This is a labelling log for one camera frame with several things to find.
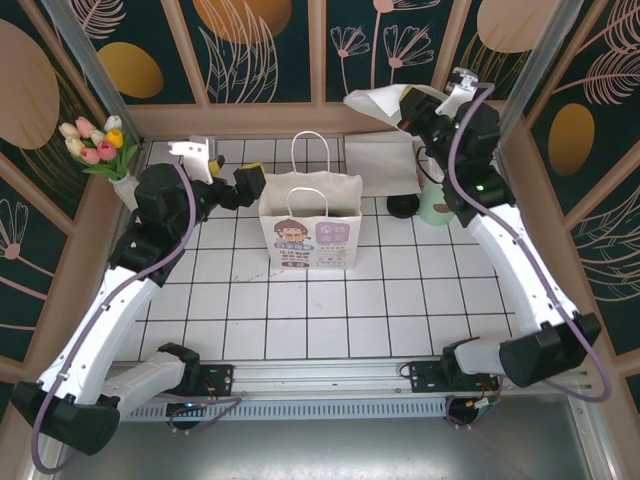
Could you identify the black plastic cup lid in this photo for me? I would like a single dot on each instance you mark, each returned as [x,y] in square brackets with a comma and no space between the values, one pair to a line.
[404,207]

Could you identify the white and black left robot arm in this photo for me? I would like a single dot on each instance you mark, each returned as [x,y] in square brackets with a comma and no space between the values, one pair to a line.
[100,325]

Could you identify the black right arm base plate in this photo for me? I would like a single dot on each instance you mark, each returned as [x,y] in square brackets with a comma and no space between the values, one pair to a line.
[425,377]

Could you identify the white paper napkin stack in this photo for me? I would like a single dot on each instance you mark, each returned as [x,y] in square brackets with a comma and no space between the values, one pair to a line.
[380,160]

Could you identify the artificial tulip bouquet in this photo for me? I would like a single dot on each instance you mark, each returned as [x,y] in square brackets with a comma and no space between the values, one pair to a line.
[105,150]

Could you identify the mint green straw holder cup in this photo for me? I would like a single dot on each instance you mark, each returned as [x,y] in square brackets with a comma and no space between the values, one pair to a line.
[434,207]

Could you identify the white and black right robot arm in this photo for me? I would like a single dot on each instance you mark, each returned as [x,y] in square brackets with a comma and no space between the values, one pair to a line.
[515,270]

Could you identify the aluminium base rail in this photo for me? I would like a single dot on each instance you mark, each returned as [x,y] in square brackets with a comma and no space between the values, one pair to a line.
[320,372]

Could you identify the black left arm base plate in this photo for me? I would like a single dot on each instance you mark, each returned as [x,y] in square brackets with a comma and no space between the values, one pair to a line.
[220,377]

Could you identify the white printed paper bag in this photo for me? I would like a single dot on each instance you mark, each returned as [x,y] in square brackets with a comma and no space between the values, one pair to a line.
[310,240]

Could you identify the aluminium frame post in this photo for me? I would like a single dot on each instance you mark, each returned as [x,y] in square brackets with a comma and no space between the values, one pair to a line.
[87,60]
[540,60]

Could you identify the white ribbed vase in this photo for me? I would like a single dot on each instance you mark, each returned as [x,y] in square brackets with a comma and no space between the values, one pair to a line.
[125,192]

